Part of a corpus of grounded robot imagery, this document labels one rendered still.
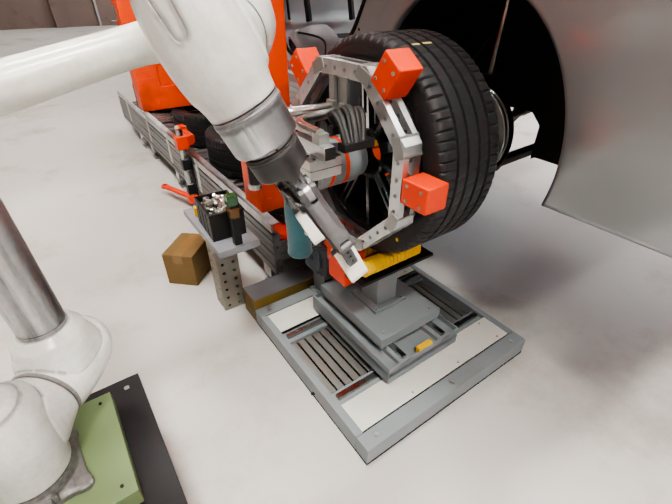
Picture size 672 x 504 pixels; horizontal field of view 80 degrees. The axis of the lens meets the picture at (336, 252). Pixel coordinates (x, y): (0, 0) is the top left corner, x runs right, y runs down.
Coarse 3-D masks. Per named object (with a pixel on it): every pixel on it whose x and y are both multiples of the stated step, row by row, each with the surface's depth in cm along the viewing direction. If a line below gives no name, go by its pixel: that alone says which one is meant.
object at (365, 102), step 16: (368, 112) 118; (368, 128) 120; (416, 128) 102; (384, 144) 117; (368, 160) 132; (384, 160) 120; (368, 176) 128; (384, 176) 124; (336, 192) 144; (352, 192) 140; (368, 192) 131; (384, 192) 125; (352, 208) 142; (368, 208) 133; (384, 208) 144; (368, 224) 134
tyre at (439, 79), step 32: (384, 32) 108; (416, 32) 110; (448, 64) 102; (416, 96) 98; (448, 96) 98; (480, 96) 104; (448, 128) 97; (480, 128) 103; (448, 160) 99; (480, 160) 106; (448, 192) 103; (480, 192) 114; (416, 224) 113; (448, 224) 117
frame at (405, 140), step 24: (312, 72) 117; (336, 72) 108; (360, 72) 99; (312, 96) 128; (384, 120) 99; (408, 120) 98; (408, 144) 96; (408, 168) 103; (408, 216) 108; (360, 240) 124
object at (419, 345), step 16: (320, 304) 170; (336, 320) 162; (432, 320) 163; (448, 320) 160; (352, 336) 155; (416, 336) 156; (432, 336) 154; (448, 336) 155; (368, 352) 148; (384, 352) 149; (400, 352) 144; (416, 352) 146; (432, 352) 153; (384, 368) 142; (400, 368) 144
